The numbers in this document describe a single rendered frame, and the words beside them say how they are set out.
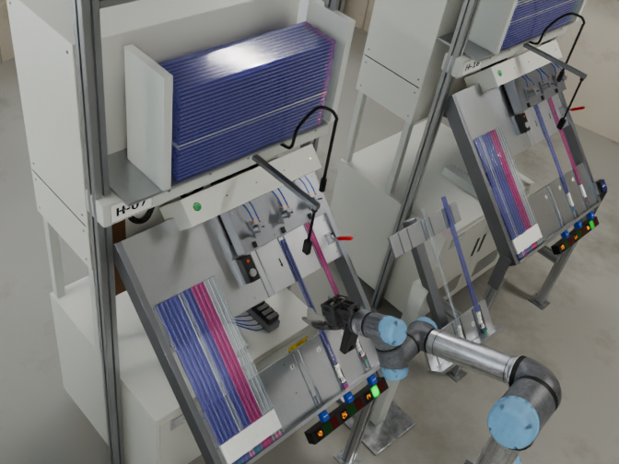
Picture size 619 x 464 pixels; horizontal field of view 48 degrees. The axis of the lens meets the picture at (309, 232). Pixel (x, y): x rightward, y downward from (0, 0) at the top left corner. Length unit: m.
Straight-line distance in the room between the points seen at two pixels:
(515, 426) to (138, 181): 1.09
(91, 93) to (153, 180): 0.31
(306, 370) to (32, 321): 1.55
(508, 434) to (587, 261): 2.56
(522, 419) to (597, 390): 1.87
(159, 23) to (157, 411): 1.16
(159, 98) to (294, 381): 0.96
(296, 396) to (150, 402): 0.46
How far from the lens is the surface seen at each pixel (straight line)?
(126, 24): 1.77
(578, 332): 3.82
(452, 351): 1.99
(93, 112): 1.62
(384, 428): 3.07
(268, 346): 2.43
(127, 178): 1.81
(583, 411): 3.50
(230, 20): 1.93
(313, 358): 2.18
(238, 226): 1.99
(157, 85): 1.62
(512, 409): 1.77
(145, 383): 2.33
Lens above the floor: 2.52
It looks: 42 degrees down
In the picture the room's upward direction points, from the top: 11 degrees clockwise
